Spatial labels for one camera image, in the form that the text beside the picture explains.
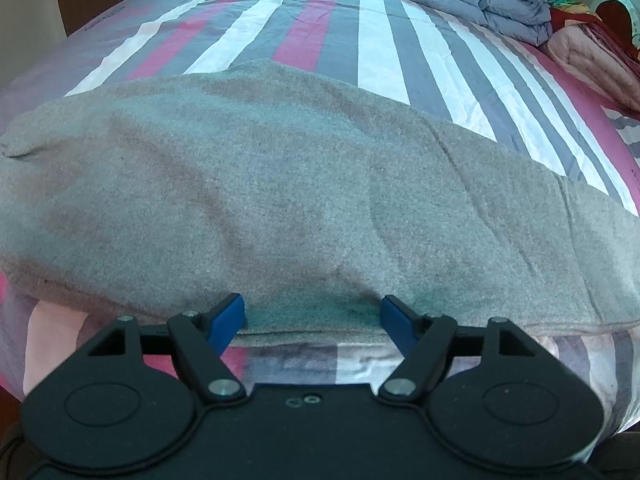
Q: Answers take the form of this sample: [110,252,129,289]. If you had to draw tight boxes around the grey sweatpants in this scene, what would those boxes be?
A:
[1,60,639,335]

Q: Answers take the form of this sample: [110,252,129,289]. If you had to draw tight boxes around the striped pillow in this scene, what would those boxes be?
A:
[603,107,640,164]

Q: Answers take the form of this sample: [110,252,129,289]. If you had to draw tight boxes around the folded pink blanket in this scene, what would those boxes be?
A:
[542,24,639,113]

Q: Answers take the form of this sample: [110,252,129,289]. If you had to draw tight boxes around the striped bed with sheet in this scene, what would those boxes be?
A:
[1,0,639,431]

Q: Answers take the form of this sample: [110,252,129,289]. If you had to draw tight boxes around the colourful red blanket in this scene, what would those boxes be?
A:
[547,0,639,61]

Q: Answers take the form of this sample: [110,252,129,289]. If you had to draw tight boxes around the red wooden headboard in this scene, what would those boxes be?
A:
[590,0,639,48]

